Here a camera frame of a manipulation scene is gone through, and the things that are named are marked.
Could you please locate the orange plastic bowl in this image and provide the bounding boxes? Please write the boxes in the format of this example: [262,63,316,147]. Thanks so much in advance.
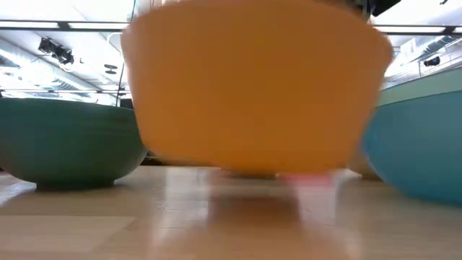
[121,0,394,178]

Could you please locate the light green plastic bowl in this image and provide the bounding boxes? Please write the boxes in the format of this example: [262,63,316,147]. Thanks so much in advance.
[377,67,462,108]

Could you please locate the grey-blue plastic bowl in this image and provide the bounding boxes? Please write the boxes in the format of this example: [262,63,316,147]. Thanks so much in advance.
[362,90,462,205]

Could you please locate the pink plastic bowl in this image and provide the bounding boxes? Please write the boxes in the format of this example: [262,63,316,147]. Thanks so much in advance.
[277,172,335,187]

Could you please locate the black ceiling track lights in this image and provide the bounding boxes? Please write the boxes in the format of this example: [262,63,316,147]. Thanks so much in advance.
[38,37,76,66]

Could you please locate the dark teal plastic bowl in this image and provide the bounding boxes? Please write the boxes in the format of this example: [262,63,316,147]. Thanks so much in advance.
[0,97,148,191]

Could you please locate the silver ceiling duct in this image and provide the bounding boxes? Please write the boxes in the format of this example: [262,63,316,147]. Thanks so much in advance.
[395,35,462,79]

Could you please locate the thin hanging dark cable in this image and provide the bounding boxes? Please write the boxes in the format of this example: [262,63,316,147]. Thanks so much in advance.
[115,0,137,106]

